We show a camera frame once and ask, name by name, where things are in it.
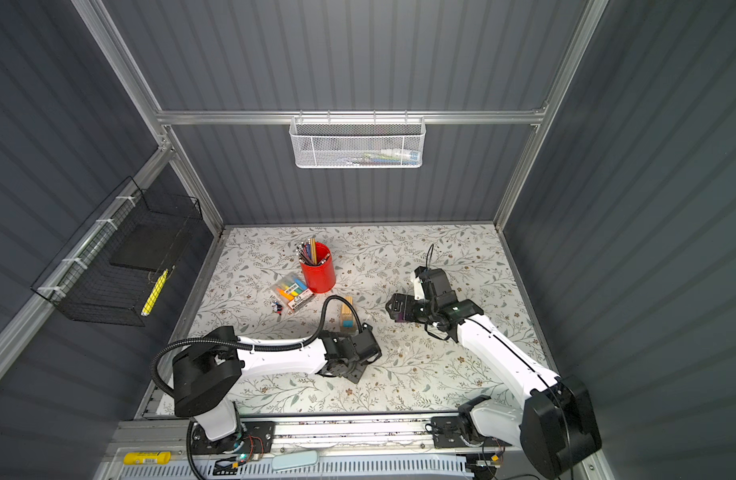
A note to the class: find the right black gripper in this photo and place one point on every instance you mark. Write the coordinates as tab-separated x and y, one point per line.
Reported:
408	309

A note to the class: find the pens in white basket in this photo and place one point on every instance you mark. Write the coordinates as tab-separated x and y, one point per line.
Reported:
386	157

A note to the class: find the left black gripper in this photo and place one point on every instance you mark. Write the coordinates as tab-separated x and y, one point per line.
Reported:
360	374

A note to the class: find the grooved wood block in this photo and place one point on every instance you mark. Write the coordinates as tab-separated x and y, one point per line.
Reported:
347	307

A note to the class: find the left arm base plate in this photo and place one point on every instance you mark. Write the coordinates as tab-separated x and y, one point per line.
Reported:
255	437

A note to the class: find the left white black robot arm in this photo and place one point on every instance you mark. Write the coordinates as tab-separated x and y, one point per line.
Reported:
206	370

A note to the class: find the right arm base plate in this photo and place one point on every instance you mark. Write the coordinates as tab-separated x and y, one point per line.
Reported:
455	431

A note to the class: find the black wire wall basket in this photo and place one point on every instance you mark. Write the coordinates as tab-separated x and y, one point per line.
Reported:
108	275

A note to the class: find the coloured pencils in cup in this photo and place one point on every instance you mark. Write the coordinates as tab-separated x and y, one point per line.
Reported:
308	254

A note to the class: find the yellow marker in black basket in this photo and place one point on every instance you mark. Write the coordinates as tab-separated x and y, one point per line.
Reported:
154	294

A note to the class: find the yellow tube on front rail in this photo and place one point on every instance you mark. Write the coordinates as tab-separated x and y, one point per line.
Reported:
147	458

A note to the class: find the red pencil cup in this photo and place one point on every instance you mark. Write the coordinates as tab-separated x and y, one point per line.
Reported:
320	279

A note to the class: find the light blue oval pad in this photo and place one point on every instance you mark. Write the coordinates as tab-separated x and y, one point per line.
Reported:
296	460

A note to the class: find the highlighter pen pack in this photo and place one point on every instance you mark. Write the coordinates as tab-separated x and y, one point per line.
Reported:
292	292

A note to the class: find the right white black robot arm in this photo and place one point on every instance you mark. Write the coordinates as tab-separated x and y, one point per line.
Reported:
555	424

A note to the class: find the white wire mesh basket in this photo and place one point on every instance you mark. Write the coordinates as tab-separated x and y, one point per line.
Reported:
323	145

